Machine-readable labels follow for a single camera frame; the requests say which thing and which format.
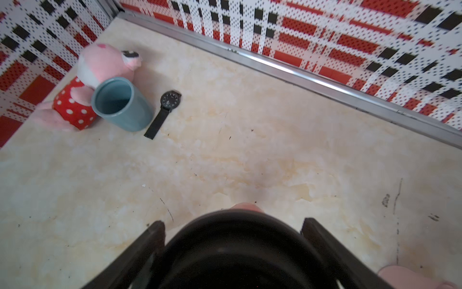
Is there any pink plush pig toy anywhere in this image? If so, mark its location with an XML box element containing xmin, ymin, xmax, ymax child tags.
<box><xmin>32</xmin><ymin>43</ymin><xmax>142</xmax><ymax>132</ymax></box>

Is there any teal ceramic cup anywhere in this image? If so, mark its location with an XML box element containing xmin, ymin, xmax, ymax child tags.
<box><xmin>91</xmin><ymin>77</ymin><xmax>155</xmax><ymax>132</ymax></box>

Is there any red milk tea cup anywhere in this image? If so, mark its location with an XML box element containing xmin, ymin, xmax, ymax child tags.
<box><xmin>148</xmin><ymin>209</ymin><xmax>338</xmax><ymax>289</ymax></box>

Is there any black wristwatch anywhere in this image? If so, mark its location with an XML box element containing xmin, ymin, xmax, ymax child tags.
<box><xmin>144</xmin><ymin>90</ymin><xmax>182</xmax><ymax>140</ymax></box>

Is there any pink straw holder cup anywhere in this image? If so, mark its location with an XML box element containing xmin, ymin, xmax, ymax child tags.
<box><xmin>378</xmin><ymin>265</ymin><xmax>458</xmax><ymax>289</ymax></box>

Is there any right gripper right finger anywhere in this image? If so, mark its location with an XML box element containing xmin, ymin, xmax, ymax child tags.
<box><xmin>301</xmin><ymin>218</ymin><xmax>392</xmax><ymax>289</ymax></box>

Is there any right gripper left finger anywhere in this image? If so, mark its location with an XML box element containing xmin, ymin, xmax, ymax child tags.
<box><xmin>84</xmin><ymin>220</ymin><xmax>166</xmax><ymax>289</ymax></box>

